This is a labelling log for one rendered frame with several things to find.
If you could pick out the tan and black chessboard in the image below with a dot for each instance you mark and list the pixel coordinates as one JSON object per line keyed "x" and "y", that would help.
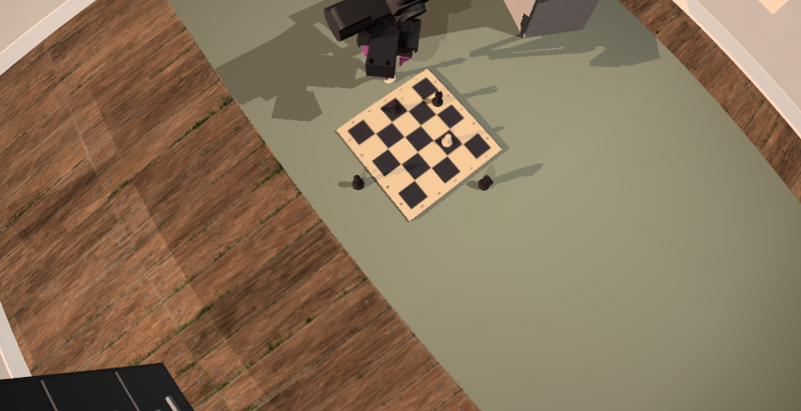
{"x": 404, "y": 151}

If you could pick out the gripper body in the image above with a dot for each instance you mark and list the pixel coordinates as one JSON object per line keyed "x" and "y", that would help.
{"x": 414, "y": 30}

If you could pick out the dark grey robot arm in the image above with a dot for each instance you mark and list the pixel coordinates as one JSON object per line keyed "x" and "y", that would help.
{"x": 355, "y": 16}

